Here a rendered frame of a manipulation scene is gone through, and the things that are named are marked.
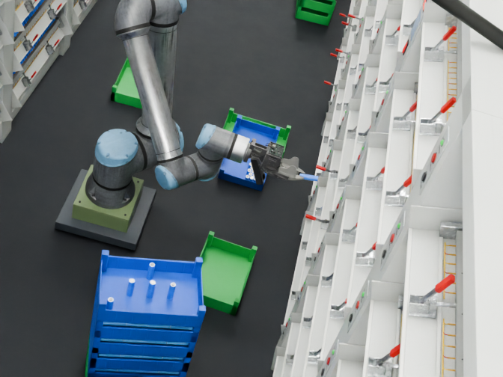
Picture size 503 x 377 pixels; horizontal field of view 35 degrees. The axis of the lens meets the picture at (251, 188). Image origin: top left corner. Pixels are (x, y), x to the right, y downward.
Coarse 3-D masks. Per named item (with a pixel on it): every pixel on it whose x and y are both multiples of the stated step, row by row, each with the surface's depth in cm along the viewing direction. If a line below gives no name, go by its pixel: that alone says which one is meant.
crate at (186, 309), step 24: (120, 264) 239; (144, 264) 240; (168, 264) 241; (192, 264) 242; (120, 288) 235; (144, 288) 237; (168, 288) 239; (192, 288) 242; (120, 312) 224; (144, 312) 225; (168, 312) 233; (192, 312) 235
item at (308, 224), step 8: (304, 232) 325; (304, 240) 322; (304, 248) 318; (304, 256) 315; (296, 264) 312; (296, 272) 308; (296, 280) 305; (296, 288) 302; (288, 304) 296; (288, 312) 294
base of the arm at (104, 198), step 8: (88, 184) 304; (96, 184) 300; (128, 184) 302; (88, 192) 304; (96, 192) 301; (104, 192) 300; (112, 192) 300; (120, 192) 301; (128, 192) 305; (96, 200) 303; (104, 200) 302; (112, 200) 302; (120, 200) 303; (128, 200) 306; (112, 208) 304
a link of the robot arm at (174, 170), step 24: (144, 0) 257; (120, 24) 256; (144, 24) 258; (144, 48) 259; (144, 72) 260; (144, 96) 262; (168, 120) 265; (168, 144) 265; (168, 168) 266; (192, 168) 270
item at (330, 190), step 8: (336, 144) 302; (336, 152) 303; (336, 160) 299; (336, 168) 295; (328, 184) 289; (328, 192) 286; (328, 200) 282; (328, 208) 279; (328, 216) 276; (320, 224) 273; (320, 232) 270; (320, 240) 267; (312, 256) 257
